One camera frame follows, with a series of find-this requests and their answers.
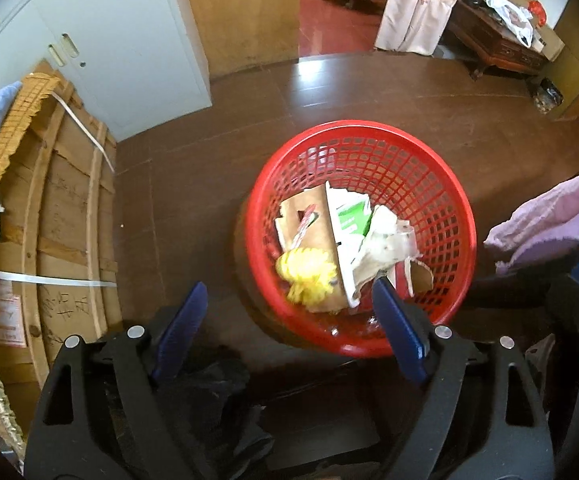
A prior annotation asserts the yellow flower ornament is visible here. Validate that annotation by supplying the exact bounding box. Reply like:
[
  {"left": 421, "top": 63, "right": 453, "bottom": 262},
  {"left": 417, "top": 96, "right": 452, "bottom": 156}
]
[{"left": 275, "top": 247, "right": 341, "bottom": 315}]

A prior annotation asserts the wooden strapped crate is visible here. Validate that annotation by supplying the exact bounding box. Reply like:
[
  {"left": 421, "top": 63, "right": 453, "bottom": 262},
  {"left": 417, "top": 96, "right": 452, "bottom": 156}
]
[{"left": 0, "top": 60, "right": 123, "bottom": 402}]

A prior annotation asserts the pink floral tablecloth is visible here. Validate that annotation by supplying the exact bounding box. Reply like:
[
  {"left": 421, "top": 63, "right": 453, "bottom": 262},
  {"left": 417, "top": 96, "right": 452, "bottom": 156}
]
[{"left": 484, "top": 142, "right": 579, "bottom": 277}]

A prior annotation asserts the white plastic bag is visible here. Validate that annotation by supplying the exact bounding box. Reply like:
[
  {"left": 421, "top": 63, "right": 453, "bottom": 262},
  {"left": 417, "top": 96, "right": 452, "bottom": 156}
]
[{"left": 484, "top": 0, "right": 535, "bottom": 46}]

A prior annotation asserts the woven bamboo mat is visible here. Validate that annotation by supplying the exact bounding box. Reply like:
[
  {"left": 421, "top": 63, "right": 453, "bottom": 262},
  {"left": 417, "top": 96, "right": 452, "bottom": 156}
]
[{"left": 0, "top": 72, "right": 63, "bottom": 199}]

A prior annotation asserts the red plastic mesh basket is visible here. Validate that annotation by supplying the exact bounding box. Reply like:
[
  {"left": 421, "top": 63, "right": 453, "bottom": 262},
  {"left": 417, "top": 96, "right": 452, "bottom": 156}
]
[{"left": 244, "top": 120, "right": 478, "bottom": 359}]

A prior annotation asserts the black cloth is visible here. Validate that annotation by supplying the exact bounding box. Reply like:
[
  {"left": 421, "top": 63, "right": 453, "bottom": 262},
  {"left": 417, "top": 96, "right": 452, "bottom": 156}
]
[{"left": 168, "top": 349, "right": 276, "bottom": 462}]

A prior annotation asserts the wooden side table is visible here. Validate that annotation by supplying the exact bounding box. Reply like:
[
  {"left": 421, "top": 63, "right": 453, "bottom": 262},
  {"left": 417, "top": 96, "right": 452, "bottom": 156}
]
[{"left": 442, "top": 0, "right": 553, "bottom": 81}]

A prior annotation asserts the brown cardboard piece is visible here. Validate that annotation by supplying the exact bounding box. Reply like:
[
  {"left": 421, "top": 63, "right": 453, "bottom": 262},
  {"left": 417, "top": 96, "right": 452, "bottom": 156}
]
[{"left": 275, "top": 182, "right": 353, "bottom": 314}]

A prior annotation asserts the floral curtain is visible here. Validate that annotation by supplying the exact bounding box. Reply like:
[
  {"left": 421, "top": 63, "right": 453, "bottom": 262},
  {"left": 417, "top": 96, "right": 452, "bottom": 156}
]
[{"left": 373, "top": 0, "right": 475, "bottom": 56}]

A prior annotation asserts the beige paper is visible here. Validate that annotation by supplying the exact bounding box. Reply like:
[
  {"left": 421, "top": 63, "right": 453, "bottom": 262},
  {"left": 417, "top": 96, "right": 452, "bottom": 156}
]
[{"left": 352, "top": 205, "right": 421, "bottom": 307}]

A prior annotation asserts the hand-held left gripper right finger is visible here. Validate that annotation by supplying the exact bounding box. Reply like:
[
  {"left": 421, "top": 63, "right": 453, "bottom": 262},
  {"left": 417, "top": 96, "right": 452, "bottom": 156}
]
[{"left": 372, "top": 276, "right": 556, "bottom": 480}]

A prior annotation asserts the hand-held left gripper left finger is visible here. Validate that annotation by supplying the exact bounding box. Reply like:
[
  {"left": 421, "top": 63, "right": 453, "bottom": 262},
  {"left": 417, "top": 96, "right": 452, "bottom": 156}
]
[{"left": 23, "top": 281, "right": 209, "bottom": 480}]

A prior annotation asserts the red bag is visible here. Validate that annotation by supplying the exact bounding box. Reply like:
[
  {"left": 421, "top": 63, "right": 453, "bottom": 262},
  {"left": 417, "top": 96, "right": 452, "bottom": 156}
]
[{"left": 527, "top": 0, "right": 549, "bottom": 29}]

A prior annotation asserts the white cabinet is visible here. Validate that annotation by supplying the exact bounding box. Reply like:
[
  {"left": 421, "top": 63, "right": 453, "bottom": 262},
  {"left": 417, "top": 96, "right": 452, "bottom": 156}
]
[{"left": 0, "top": 0, "right": 214, "bottom": 144}]

